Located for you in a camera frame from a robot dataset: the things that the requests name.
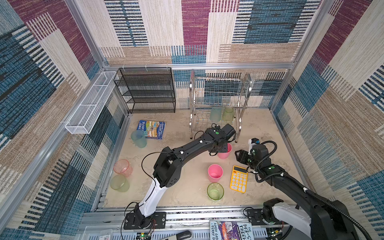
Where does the pink cup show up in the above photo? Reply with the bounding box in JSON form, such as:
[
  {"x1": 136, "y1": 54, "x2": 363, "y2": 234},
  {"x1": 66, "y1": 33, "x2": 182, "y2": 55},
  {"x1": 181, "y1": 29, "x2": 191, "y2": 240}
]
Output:
[
  {"x1": 208, "y1": 164, "x2": 224, "y2": 183},
  {"x1": 218, "y1": 143, "x2": 232, "y2": 159}
]

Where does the green translucent cup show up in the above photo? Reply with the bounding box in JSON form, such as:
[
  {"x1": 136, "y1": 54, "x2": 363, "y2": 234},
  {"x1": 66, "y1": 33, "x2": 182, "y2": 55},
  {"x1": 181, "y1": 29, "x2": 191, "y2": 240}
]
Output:
[
  {"x1": 207, "y1": 183, "x2": 224, "y2": 201},
  {"x1": 222, "y1": 107, "x2": 235, "y2": 122}
]

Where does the green translucent cup front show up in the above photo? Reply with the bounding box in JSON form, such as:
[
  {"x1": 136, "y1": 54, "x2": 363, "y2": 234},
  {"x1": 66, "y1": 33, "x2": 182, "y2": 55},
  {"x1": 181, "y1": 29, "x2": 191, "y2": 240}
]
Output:
[{"x1": 207, "y1": 183, "x2": 224, "y2": 201}]

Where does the teal translucent cup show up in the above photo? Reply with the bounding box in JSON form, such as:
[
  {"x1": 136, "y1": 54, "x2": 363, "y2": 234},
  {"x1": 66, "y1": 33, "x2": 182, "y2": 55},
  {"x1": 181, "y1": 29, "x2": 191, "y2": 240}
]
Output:
[{"x1": 210, "y1": 107, "x2": 223, "y2": 124}]

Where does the silver wire dish rack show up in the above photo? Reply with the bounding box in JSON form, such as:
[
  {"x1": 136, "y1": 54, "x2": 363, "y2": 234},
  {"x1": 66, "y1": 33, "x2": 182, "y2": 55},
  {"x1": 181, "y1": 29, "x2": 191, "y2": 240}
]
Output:
[{"x1": 189, "y1": 71, "x2": 254, "y2": 143}]

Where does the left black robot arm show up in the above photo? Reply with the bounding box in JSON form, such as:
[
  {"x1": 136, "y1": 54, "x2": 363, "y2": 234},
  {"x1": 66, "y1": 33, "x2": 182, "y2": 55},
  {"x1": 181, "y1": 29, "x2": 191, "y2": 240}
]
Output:
[{"x1": 134, "y1": 124, "x2": 237, "y2": 221}]

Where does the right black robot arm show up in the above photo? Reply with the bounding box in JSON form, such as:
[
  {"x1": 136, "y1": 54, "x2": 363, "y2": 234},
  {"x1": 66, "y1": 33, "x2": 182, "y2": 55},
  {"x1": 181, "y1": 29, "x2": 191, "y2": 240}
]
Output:
[{"x1": 235, "y1": 143, "x2": 372, "y2": 240}]

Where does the black mesh shelf rack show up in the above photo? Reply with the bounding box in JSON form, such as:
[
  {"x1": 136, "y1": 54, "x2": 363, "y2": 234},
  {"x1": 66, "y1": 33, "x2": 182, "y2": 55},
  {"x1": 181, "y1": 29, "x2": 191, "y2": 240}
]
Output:
[{"x1": 114, "y1": 67, "x2": 176, "y2": 114}]

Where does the yellow calculator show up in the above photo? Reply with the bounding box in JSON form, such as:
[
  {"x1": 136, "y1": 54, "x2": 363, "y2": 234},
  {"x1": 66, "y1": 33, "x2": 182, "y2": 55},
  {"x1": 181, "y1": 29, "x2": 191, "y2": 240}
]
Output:
[{"x1": 230, "y1": 166, "x2": 248, "y2": 194}]

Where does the purple treehouse book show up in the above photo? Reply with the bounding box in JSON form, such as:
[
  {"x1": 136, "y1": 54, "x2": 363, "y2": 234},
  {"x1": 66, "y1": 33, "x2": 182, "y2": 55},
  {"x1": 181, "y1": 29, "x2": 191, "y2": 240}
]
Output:
[{"x1": 210, "y1": 220, "x2": 254, "y2": 240}]

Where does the blue picture book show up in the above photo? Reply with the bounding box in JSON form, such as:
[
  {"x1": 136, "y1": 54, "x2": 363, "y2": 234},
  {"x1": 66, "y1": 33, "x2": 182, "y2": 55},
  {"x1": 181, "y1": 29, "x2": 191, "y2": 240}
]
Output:
[{"x1": 137, "y1": 120, "x2": 166, "y2": 140}]

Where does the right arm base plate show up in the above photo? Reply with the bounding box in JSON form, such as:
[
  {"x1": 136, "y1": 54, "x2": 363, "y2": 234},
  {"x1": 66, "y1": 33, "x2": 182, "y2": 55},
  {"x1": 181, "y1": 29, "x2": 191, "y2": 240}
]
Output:
[{"x1": 243, "y1": 207, "x2": 289, "y2": 227}]

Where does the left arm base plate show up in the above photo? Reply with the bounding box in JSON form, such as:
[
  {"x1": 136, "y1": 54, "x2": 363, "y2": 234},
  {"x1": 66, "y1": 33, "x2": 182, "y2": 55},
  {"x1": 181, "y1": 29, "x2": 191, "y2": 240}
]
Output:
[{"x1": 123, "y1": 212, "x2": 167, "y2": 230}]

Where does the white wire wall basket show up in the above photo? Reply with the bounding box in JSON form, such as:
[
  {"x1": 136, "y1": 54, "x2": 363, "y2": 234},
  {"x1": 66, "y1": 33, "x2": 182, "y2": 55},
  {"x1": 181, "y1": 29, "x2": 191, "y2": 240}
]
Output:
[{"x1": 65, "y1": 71, "x2": 117, "y2": 135}]

